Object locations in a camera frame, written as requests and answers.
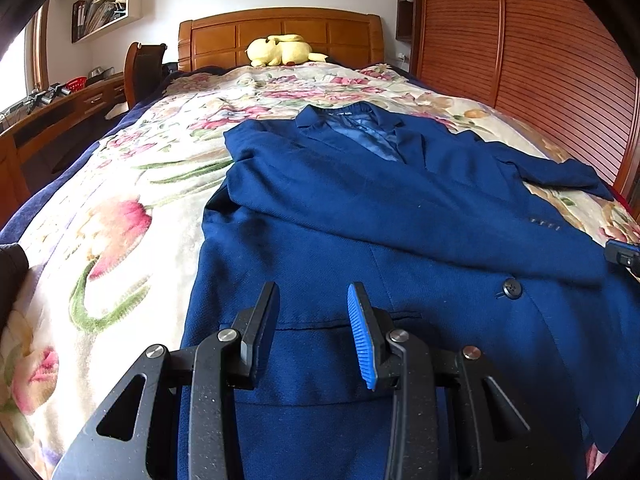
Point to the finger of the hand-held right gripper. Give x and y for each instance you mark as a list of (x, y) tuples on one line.
[(624, 256)]

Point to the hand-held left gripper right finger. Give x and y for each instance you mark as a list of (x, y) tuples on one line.
[(361, 340)]

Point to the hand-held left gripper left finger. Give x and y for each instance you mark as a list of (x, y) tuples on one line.
[(264, 330)]

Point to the navy blue suit jacket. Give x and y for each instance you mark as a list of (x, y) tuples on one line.
[(380, 230)]

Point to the floral fleece blanket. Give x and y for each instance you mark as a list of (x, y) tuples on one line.
[(125, 200)]

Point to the wooden louvered wardrobe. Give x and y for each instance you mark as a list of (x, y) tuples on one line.
[(520, 45)]

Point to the yellow plush toy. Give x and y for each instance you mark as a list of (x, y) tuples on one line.
[(282, 50)]

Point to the wooden chair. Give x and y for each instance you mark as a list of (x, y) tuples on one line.
[(145, 67)]

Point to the wooden desk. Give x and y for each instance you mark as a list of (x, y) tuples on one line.
[(55, 125)]

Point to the wooden bed headboard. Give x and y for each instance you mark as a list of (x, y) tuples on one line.
[(280, 35)]

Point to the red basket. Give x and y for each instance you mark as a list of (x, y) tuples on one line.
[(75, 84)]

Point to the black devices on desk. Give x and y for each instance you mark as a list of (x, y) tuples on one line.
[(47, 94)]

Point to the wooden open corner shelf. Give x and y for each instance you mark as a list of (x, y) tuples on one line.
[(406, 0)]

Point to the window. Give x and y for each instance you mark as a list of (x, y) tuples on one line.
[(17, 75)]

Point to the white wall shelf with books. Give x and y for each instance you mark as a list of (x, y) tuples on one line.
[(102, 5)]

